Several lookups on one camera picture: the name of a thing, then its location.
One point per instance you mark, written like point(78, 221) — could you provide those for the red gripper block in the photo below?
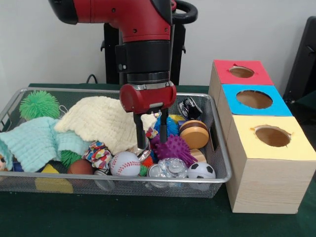
point(148, 98)

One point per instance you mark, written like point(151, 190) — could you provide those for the silver red drink can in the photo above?
point(154, 171)

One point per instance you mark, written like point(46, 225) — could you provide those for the cream yellow waffle cloth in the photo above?
point(98, 121)

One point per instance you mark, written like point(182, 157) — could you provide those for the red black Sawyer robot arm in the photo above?
point(133, 19)

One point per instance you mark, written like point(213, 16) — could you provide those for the wooden box with three holes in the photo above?
point(266, 182)

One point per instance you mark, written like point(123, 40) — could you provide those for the shallow clear mesh bin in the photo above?
point(29, 185)

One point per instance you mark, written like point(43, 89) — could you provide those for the blue spiky ball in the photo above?
point(173, 127)

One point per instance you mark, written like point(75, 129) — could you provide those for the purple spiky ball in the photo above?
point(175, 148)

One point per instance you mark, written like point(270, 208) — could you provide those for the black white striped toy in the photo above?
point(190, 108)

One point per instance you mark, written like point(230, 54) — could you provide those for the brown wooden yo-yo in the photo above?
point(194, 137)

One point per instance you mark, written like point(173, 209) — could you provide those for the small baseball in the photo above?
point(125, 164)

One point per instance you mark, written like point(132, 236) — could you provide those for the multicoloured patterned fabric ball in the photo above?
point(98, 155)

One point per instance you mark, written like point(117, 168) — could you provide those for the small soccer ball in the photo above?
point(201, 171)

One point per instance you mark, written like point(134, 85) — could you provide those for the brown rubber ball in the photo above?
point(80, 167)

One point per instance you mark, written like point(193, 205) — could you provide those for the small green spiky ball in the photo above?
point(70, 158)

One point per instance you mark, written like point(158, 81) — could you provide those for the dark green table cloth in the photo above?
point(148, 217)

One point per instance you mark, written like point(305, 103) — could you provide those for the yellow toy block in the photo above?
point(54, 183)

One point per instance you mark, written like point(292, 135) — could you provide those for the green spiky rubber ball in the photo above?
point(39, 103)

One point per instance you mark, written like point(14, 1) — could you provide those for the mint green waffle cloth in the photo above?
point(34, 143)

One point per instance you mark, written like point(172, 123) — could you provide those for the small doll figure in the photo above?
point(4, 162)

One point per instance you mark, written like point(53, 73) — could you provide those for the black upright panel stand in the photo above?
point(303, 64)

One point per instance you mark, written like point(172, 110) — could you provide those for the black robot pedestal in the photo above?
point(111, 54)

